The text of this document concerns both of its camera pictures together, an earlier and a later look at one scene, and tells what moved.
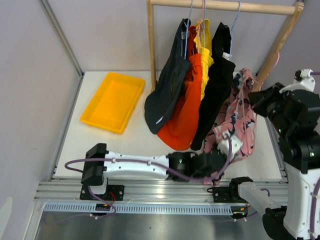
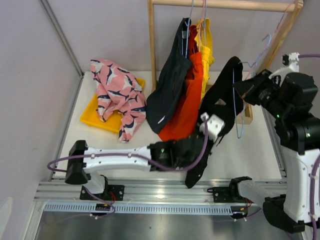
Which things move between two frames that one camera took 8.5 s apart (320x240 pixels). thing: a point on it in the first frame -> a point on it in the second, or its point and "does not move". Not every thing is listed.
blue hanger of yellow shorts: (204, 21) does not move
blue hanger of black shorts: (230, 55) -> (252, 65)
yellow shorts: (203, 43) does not move
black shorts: (217, 78) -> (221, 108)
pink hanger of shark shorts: (255, 82) -> (268, 46)
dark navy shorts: (161, 101) does not move
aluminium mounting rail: (153, 190) does not move
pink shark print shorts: (238, 119) -> (117, 87)
